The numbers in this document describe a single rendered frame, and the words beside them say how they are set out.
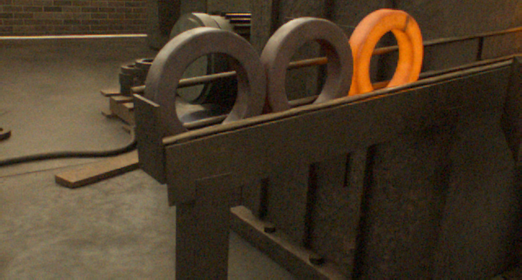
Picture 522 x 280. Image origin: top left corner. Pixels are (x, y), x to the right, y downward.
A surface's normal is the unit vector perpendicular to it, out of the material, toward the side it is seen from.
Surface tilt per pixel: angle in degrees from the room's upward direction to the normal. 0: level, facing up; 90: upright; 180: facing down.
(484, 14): 90
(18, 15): 90
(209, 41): 90
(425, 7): 90
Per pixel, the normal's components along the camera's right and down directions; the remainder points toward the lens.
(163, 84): 0.59, 0.26
